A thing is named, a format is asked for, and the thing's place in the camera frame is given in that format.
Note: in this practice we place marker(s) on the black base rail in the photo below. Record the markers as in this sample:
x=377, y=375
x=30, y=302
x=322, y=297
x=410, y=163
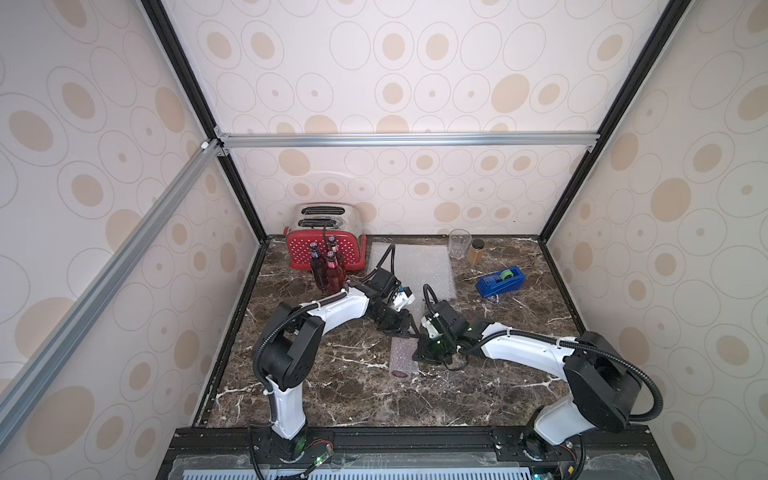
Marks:
x=411, y=453

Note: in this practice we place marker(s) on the left diagonal aluminium bar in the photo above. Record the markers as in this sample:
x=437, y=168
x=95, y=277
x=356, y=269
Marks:
x=40, y=371

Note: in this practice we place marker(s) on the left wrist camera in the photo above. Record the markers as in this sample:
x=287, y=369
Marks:
x=403, y=298

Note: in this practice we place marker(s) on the silver toaster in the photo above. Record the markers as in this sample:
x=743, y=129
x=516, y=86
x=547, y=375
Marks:
x=328, y=216

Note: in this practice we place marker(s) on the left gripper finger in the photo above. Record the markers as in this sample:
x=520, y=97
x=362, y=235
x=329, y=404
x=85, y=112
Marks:
x=408, y=326
x=390, y=323

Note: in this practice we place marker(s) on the clear drinking glass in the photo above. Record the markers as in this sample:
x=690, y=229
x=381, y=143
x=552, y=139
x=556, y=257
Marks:
x=459, y=242

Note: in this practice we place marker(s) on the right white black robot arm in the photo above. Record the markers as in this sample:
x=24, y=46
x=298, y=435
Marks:
x=606, y=391

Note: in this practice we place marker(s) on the red perforated plastic basket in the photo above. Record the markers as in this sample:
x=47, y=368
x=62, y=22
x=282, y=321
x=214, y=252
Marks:
x=352, y=247

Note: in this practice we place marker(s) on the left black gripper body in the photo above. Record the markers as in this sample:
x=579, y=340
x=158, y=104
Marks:
x=395, y=318

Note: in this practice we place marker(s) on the horizontal aluminium bar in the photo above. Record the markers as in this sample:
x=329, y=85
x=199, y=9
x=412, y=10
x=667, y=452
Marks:
x=228, y=141

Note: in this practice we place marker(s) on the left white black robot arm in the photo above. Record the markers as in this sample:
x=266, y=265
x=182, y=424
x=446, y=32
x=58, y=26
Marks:
x=287, y=348

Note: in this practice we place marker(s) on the single bubble wrap sheet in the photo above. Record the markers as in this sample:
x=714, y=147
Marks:
x=417, y=310

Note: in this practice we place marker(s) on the blue tape dispenser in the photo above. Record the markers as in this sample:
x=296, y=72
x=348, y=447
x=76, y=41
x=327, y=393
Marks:
x=506, y=280

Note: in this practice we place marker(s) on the brown spice jar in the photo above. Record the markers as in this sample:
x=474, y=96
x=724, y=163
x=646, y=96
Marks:
x=475, y=251

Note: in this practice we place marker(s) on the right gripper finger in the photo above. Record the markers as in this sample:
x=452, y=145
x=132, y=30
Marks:
x=426, y=353
x=455, y=359

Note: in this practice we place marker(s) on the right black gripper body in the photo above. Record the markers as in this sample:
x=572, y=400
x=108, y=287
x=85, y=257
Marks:
x=437, y=346

